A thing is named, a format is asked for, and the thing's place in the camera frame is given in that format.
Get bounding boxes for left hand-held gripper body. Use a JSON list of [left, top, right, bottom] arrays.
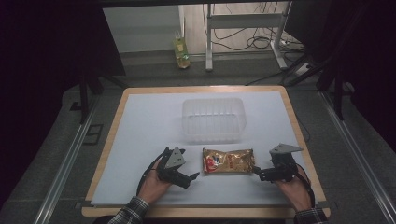
[[156, 146, 188, 187]]

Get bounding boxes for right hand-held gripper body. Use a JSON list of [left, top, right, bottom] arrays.
[[262, 142, 304, 183]]

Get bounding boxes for golden snack packet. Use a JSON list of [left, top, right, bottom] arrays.
[[202, 147, 257, 176]]

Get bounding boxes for clear plastic container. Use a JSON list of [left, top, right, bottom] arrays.
[[181, 96, 248, 145]]

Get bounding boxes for person's left hand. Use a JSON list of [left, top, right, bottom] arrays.
[[137, 159, 173, 205]]

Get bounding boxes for person's right hand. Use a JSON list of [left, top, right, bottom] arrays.
[[274, 165, 313, 213]]

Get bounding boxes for wooden table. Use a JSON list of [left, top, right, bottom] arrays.
[[80, 85, 332, 219]]

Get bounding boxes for white table mat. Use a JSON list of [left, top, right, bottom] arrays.
[[90, 91, 319, 207]]

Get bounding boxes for yellow drink bottle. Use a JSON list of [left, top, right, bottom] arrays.
[[173, 30, 191, 70]]

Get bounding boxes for black stand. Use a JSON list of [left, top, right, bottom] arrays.
[[69, 73, 129, 126]]

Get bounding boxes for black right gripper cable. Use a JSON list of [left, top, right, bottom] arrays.
[[294, 163, 317, 209]]

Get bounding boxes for aluminium rail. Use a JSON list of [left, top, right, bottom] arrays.
[[32, 92, 101, 224], [318, 89, 396, 224]]

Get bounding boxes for black floor frame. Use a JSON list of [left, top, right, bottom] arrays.
[[81, 123, 105, 147]]

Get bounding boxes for black floor cables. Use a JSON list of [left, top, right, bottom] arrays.
[[202, 2, 307, 87]]

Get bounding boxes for white metal desk frame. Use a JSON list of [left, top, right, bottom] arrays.
[[205, 2, 292, 73]]

